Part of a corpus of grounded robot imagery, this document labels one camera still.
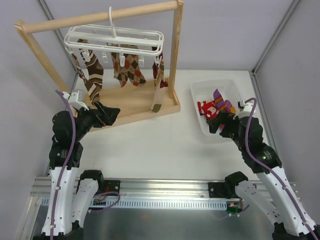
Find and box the purple orange striped sock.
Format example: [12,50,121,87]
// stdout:
[213,89,236,114]

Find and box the white plastic clip hanger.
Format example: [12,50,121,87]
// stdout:
[64,16,165,67]

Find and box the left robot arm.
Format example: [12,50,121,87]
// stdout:
[33,102,121,240]

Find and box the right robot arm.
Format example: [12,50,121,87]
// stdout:
[206,112,320,240]

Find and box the wooden hanger rack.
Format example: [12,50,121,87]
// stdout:
[14,0,184,126]

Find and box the red white sock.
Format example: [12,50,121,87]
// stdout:
[197,101,219,120]

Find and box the brown striped sock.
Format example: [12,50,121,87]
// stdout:
[79,48,104,104]
[70,52,87,84]

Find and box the white plastic basket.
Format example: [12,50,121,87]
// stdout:
[190,78,242,138]

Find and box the argyle sock right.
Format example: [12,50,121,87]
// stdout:
[119,53,146,87]

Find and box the beige patterned sock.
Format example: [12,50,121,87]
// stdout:
[151,52,168,113]

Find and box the green circuit board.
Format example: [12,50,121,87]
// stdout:
[225,203,242,215]

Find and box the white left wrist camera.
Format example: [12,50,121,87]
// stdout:
[62,89,89,111]

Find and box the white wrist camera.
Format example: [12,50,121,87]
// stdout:
[62,89,89,111]
[237,100,253,119]

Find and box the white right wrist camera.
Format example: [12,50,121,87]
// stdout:
[237,100,253,119]

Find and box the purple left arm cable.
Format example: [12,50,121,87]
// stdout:
[49,89,77,240]

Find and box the aluminium mounting rail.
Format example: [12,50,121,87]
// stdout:
[29,176,298,210]

